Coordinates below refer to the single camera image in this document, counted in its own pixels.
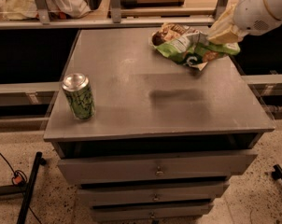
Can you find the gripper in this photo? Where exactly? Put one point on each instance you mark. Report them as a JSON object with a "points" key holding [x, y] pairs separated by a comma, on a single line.
{"points": [[252, 13]]}

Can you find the green rice chip bag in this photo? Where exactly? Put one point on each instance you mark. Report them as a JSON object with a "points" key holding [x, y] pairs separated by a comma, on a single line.
{"points": [[223, 50]]}

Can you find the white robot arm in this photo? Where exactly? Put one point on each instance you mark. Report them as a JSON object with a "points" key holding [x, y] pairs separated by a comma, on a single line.
{"points": [[246, 17]]}

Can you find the brown chip bag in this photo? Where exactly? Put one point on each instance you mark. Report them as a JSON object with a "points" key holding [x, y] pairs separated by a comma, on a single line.
{"points": [[183, 45]]}

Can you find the wooden board stack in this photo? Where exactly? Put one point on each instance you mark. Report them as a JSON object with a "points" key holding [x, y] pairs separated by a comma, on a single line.
{"points": [[168, 8]]}

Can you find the grey drawer cabinet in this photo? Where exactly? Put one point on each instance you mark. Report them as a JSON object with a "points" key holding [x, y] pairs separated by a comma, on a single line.
{"points": [[146, 104]]}

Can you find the top grey drawer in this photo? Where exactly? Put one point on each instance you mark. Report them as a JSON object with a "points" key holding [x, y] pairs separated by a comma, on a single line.
{"points": [[156, 166]]}

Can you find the grey drawer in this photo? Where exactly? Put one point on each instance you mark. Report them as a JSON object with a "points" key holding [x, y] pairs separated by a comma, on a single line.
{"points": [[156, 166], [172, 192], [151, 211]]}

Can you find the black stand leg right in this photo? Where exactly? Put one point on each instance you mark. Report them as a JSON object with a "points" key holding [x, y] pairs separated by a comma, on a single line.
{"points": [[277, 172]]}

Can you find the black stand leg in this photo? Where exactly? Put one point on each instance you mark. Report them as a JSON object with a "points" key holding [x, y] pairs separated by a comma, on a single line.
{"points": [[277, 172], [21, 184]]}

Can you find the green soda can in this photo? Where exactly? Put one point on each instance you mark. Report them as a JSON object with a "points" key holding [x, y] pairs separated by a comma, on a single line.
{"points": [[78, 92]]}

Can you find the white cloth pile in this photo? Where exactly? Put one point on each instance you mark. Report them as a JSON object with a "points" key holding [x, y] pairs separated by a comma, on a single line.
{"points": [[18, 10]]}

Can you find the bottom grey drawer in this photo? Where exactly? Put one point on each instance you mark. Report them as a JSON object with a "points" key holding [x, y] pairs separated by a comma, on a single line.
{"points": [[151, 211]]}

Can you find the middle grey drawer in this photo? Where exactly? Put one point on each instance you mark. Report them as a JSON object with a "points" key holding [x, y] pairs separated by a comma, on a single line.
{"points": [[172, 192]]}

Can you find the black stand leg left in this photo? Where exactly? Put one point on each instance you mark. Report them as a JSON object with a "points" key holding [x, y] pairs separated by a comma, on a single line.
{"points": [[21, 184]]}

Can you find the metal rail bracket right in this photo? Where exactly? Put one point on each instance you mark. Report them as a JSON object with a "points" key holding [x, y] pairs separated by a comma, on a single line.
{"points": [[220, 8]]}

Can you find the metal rail bracket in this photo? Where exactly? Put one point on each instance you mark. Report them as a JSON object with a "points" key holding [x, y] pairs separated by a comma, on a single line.
{"points": [[220, 8], [115, 11], [42, 11]]}

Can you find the metal rail bracket middle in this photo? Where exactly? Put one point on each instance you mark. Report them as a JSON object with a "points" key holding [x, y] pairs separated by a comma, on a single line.
{"points": [[115, 11]]}

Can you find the metal rail bracket left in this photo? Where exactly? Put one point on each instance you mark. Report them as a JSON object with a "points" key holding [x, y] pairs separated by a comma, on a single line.
{"points": [[42, 11]]}

